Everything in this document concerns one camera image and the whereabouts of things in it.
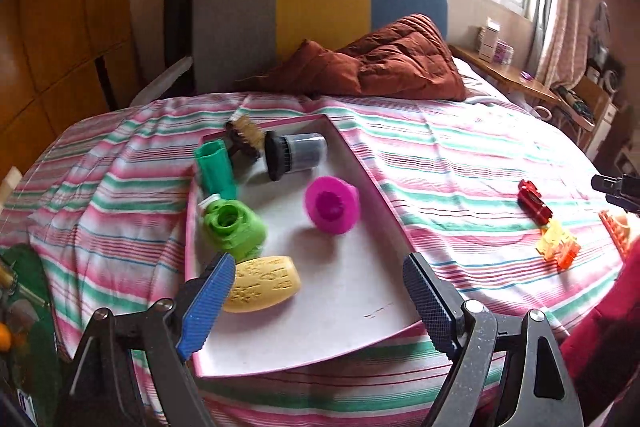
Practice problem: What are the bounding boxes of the dark cluttered items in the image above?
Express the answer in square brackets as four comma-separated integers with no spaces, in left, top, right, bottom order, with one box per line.
[585,2,626,92]

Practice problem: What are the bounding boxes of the grey yellow blue headboard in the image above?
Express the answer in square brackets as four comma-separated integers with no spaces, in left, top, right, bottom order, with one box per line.
[192,0,448,95]

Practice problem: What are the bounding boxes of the light green plastic toy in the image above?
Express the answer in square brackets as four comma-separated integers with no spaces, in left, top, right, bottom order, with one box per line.
[199,194,268,260]

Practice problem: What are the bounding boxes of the brown quilt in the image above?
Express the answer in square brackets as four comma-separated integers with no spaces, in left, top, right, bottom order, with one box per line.
[235,13,468,102]

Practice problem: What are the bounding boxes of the black brush with grey cap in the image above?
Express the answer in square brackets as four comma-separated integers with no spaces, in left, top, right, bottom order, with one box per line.
[264,130,328,182]

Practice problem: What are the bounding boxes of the wooden side cabinet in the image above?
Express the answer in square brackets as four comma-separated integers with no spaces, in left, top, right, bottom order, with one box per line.
[555,74,631,158]

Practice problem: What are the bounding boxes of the wooden bedside shelf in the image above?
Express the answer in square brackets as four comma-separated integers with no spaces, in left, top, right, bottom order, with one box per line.
[450,44,561,105]

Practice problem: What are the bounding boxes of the white bed side panel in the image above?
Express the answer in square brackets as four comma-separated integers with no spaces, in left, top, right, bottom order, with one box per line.
[131,56,195,108]

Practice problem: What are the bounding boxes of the beige wooden slat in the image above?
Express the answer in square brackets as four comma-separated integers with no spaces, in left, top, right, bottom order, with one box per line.
[0,167,23,208]

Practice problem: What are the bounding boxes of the green bag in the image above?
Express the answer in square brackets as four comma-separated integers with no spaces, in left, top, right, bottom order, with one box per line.
[0,244,61,408]

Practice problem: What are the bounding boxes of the person's red clothing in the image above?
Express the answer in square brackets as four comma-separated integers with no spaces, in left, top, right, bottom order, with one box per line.
[560,237,640,427]

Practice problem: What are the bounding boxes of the pink-edged white tray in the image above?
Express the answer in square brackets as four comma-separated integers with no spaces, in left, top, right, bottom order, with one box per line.
[184,113,426,380]

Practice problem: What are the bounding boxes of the yellow and orange toy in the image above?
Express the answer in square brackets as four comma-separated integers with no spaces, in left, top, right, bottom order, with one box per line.
[536,219,581,270]

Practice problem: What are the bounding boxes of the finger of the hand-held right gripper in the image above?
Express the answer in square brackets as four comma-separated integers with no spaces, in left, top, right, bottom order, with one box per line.
[591,173,640,210]

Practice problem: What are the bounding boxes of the red block toy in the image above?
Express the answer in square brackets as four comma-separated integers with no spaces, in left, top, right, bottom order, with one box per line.
[517,179,543,208]

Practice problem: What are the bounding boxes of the white box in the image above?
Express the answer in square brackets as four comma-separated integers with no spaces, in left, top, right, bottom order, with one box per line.
[476,19,502,60]

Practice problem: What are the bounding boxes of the orange ribbed plastic toy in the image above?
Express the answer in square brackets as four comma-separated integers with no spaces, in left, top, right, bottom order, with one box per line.
[600,209,635,254]

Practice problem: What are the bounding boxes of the magenta plastic cup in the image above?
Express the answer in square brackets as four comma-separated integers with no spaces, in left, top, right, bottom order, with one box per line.
[304,176,362,236]

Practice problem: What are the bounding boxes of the brown bristle brush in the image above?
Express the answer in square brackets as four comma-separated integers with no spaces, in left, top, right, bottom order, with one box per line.
[225,116,263,160]

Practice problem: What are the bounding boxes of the wooden wardrobe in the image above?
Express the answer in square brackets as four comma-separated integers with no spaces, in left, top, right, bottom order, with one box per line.
[0,0,141,158]

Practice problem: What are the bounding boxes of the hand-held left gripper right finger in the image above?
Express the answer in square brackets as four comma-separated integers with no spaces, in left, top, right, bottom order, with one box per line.
[402,252,586,427]

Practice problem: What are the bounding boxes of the yellow oval plastic toy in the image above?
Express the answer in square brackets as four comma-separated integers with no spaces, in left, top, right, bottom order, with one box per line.
[221,255,303,314]

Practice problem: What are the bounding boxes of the dark green plastic container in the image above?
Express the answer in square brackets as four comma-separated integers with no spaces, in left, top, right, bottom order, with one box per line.
[194,140,240,202]

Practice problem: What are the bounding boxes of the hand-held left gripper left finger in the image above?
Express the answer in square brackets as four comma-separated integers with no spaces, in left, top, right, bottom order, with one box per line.
[55,252,237,427]

